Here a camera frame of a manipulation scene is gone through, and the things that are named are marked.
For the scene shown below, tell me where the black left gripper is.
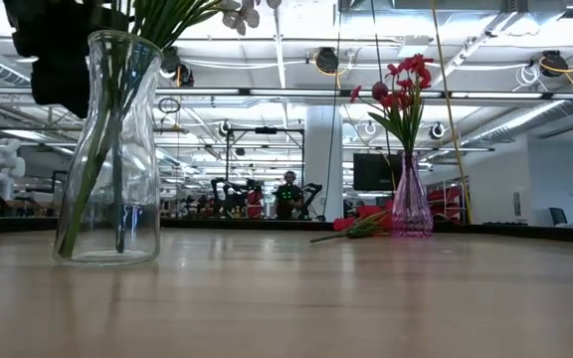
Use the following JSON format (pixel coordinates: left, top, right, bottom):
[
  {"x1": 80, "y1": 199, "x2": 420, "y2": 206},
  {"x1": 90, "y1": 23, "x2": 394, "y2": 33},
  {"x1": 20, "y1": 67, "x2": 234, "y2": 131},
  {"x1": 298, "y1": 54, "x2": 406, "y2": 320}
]
[{"x1": 2, "y1": 0, "x2": 132, "y2": 57}]

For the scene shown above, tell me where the blue white flower bunch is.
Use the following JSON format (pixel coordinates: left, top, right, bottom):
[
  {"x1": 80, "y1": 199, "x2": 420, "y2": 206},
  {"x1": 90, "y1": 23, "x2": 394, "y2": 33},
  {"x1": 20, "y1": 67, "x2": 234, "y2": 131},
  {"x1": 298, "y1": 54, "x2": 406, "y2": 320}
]
[{"x1": 101, "y1": 0, "x2": 284, "y2": 255}]

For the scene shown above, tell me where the dark red tulip flower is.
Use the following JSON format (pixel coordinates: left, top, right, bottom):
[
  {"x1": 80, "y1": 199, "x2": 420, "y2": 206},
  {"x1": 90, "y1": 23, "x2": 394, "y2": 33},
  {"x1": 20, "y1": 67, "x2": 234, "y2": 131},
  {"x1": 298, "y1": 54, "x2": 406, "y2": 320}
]
[{"x1": 368, "y1": 81, "x2": 407, "y2": 155}]

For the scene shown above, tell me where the red artificial flower bunch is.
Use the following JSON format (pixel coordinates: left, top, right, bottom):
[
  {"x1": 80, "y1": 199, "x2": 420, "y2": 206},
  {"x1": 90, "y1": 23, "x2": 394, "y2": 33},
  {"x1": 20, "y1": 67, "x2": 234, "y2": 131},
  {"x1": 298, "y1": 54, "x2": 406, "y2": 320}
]
[
  {"x1": 349, "y1": 53, "x2": 436, "y2": 160},
  {"x1": 309, "y1": 204, "x2": 393, "y2": 245}
]

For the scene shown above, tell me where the clear glass vase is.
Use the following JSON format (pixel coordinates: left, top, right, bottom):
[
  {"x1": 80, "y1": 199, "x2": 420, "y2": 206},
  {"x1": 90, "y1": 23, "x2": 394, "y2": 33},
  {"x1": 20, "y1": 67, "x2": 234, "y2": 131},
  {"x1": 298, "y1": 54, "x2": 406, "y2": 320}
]
[{"x1": 52, "y1": 29, "x2": 164, "y2": 268}]

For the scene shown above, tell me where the pink glass vase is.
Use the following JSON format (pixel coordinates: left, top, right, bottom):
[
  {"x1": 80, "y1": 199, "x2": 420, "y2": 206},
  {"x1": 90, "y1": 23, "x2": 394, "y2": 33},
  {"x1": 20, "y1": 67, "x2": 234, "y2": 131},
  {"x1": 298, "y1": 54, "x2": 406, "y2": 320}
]
[{"x1": 390, "y1": 151, "x2": 435, "y2": 239}]

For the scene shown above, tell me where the long ceiling light bar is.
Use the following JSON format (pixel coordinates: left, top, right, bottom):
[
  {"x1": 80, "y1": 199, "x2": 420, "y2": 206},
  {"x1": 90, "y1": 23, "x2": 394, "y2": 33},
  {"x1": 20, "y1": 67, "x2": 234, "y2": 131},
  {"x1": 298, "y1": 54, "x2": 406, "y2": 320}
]
[{"x1": 0, "y1": 87, "x2": 573, "y2": 100}]

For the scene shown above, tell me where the person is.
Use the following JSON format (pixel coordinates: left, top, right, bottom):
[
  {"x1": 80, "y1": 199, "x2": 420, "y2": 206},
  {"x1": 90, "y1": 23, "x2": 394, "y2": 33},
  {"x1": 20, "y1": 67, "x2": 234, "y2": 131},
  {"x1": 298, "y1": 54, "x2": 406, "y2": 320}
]
[{"x1": 272, "y1": 170, "x2": 305, "y2": 221}]

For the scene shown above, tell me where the red storage shelving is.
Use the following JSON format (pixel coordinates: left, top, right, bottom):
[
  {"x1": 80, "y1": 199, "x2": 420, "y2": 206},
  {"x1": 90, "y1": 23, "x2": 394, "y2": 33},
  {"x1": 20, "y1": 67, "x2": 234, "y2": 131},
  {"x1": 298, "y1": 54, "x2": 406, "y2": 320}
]
[{"x1": 425, "y1": 184, "x2": 471, "y2": 224}]

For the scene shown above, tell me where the black office chair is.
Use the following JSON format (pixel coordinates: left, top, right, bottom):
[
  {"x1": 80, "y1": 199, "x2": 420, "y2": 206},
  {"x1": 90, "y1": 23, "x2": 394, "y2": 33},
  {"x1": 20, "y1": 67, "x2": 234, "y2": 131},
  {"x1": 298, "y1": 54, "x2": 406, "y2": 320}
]
[{"x1": 548, "y1": 206, "x2": 569, "y2": 228}]

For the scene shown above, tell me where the black gantry frame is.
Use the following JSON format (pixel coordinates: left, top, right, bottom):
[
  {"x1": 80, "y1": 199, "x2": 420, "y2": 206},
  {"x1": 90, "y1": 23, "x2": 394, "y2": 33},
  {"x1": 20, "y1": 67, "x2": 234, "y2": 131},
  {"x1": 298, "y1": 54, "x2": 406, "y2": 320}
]
[{"x1": 224, "y1": 126, "x2": 307, "y2": 220}]

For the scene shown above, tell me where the thin black hanging cable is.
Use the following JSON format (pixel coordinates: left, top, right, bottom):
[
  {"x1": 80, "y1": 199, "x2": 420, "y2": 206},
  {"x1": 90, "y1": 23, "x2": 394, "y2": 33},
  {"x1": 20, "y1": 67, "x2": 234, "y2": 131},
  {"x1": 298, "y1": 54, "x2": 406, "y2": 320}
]
[{"x1": 368, "y1": 0, "x2": 398, "y2": 193}]

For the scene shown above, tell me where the black wall monitor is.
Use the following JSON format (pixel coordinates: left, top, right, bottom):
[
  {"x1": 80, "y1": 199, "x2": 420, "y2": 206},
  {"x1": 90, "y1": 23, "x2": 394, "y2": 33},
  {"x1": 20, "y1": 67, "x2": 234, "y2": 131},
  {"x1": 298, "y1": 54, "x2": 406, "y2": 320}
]
[{"x1": 353, "y1": 152, "x2": 403, "y2": 193}]

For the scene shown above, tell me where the yellow hanging cable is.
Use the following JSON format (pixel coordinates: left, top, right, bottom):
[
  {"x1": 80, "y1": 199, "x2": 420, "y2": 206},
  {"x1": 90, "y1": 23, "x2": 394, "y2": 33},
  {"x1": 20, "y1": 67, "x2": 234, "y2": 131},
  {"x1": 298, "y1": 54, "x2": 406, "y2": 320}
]
[{"x1": 430, "y1": 0, "x2": 475, "y2": 225}]

